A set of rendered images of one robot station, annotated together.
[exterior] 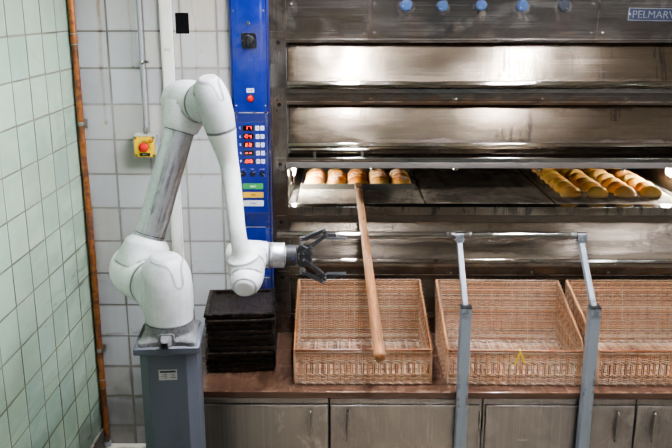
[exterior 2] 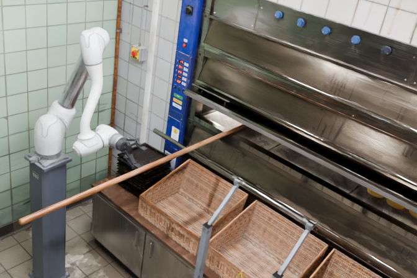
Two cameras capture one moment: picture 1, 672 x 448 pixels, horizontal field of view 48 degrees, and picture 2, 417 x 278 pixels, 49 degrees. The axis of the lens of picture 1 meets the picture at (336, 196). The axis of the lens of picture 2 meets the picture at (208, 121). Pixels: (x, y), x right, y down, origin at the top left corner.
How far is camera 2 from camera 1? 199 cm
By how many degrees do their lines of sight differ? 37
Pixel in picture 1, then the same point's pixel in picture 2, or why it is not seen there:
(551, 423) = not seen: outside the picture
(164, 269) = (40, 124)
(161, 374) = (33, 173)
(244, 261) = (80, 138)
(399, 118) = (260, 89)
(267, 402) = (123, 214)
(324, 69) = (224, 41)
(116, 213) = (126, 82)
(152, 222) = (62, 97)
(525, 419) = not seen: outside the picture
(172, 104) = not seen: hidden behind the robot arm
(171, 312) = (39, 146)
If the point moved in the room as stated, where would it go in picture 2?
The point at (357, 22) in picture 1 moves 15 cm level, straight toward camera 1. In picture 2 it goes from (249, 17) to (234, 19)
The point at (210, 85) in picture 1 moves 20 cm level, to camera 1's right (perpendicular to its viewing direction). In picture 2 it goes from (83, 36) to (105, 48)
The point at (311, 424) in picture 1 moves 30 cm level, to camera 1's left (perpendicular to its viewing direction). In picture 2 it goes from (135, 237) to (108, 215)
